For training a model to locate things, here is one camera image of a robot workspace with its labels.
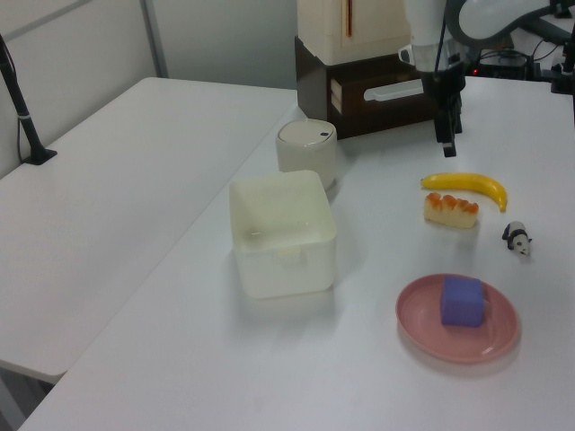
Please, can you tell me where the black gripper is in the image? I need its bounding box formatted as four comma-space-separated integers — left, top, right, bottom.
420, 61, 466, 159

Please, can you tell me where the black white panda toy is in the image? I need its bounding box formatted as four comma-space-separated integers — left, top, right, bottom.
501, 220, 534, 258

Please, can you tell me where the yellow toy banana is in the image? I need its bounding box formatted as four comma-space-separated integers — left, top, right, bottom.
420, 172, 509, 213

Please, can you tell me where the black box with red light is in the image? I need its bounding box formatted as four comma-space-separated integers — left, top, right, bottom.
475, 49, 527, 78

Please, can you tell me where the cake slice with orange topping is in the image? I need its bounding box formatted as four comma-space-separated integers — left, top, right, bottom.
423, 191, 481, 230

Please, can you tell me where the round beige lidded bin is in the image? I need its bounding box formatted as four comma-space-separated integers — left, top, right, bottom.
274, 119, 339, 190

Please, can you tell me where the dark brown cabinet housing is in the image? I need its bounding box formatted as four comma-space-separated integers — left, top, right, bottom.
294, 35, 423, 141

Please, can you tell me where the purple foam cube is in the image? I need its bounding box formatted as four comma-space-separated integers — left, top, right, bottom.
439, 276, 487, 329

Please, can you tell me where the pink plastic plate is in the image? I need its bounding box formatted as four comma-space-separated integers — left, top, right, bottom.
394, 273, 522, 365

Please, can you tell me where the white square plastic box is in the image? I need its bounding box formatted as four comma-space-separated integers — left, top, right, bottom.
228, 169, 338, 301

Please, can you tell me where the black pole with table clamp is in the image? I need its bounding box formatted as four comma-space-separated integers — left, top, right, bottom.
0, 33, 58, 166

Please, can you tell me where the brown drawer with white handle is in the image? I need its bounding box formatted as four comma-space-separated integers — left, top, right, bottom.
330, 65, 439, 136

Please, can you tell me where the black clamp mount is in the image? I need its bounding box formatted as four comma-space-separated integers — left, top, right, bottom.
550, 39, 575, 94

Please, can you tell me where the grey partition post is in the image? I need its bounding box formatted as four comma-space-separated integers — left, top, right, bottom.
142, 0, 170, 79

